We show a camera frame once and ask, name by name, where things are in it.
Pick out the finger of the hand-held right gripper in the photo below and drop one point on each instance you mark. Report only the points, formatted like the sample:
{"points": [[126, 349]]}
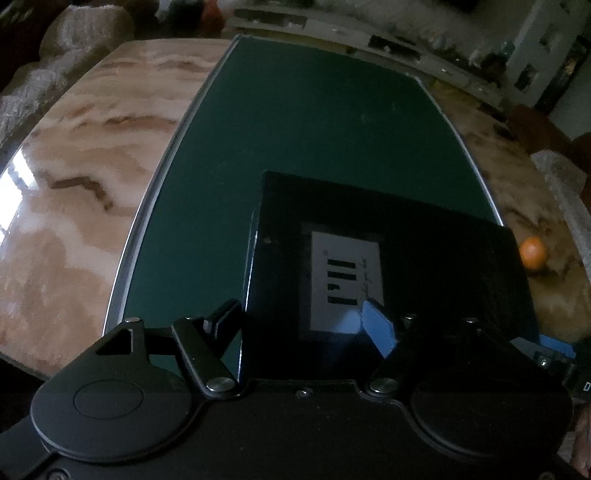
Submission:
{"points": [[556, 344]]}

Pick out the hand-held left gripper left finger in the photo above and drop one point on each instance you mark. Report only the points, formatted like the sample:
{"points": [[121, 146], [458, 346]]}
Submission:
{"points": [[226, 319]]}

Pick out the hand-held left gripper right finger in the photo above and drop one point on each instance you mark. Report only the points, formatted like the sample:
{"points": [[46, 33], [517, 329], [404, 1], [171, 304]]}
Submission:
{"points": [[379, 328]]}

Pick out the black box lid white label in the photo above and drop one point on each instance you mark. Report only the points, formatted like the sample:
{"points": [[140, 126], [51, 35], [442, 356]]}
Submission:
{"points": [[415, 258]]}

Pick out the marble desktop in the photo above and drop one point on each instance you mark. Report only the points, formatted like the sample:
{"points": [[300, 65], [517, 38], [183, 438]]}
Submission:
{"points": [[83, 184]]}

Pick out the orange fruit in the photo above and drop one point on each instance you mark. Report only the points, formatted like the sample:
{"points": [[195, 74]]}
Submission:
{"points": [[533, 253]]}

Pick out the green desk mat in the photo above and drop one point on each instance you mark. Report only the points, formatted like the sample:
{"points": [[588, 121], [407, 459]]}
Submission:
{"points": [[323, 129]]}

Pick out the brown sofa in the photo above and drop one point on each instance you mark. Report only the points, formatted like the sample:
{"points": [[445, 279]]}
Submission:
{"points": [[545, 129], [23, 50]]}

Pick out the white tv cabinet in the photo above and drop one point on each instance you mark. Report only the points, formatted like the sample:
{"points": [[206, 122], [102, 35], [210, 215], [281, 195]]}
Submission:
{"points": [[378, 41]]}

